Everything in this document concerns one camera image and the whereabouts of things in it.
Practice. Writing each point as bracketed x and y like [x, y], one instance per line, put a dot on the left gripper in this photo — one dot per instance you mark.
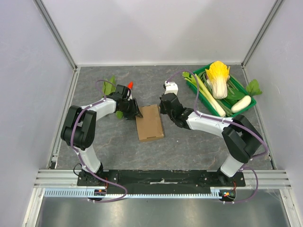
[131, 115]

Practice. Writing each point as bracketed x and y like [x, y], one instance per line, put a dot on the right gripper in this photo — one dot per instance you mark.
[164, 105]

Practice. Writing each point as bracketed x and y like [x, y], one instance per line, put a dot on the brown cardboard express box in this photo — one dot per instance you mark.
[149, 127]

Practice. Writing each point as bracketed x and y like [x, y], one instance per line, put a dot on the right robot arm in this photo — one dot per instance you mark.
[239, 135]

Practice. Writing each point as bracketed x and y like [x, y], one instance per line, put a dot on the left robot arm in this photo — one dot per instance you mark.
[79, 127]

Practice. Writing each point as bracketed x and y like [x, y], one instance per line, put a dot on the orange carrot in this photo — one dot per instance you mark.
[130, 85]

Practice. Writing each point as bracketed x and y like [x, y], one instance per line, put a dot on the green celery stalk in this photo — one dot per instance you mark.
[204, 94]

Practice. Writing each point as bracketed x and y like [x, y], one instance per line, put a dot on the green leafy lettuce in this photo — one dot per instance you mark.
[109, 86]

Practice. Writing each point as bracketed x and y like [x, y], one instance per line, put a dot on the yellow napa cabbage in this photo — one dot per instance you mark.
[218, 74]

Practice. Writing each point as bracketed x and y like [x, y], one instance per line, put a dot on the green bok choy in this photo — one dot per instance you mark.
[233, 97]

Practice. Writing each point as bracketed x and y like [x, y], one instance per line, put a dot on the green plastic tray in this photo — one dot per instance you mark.
[226, 106]

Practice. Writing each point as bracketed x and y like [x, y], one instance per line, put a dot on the white radish with leaves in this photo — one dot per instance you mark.
[252, 89]

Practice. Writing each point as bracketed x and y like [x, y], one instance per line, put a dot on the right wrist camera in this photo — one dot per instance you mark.
[170, 87]

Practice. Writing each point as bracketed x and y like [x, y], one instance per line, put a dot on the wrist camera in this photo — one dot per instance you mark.
[129, 94]
[170, 87]

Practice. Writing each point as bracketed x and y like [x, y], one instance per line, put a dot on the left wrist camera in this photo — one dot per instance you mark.
[129, 94]

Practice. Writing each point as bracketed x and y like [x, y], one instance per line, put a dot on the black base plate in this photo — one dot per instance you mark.
[144, 177]

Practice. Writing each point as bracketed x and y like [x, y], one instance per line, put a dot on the grey slotted cable duct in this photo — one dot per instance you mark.
[94, 193]

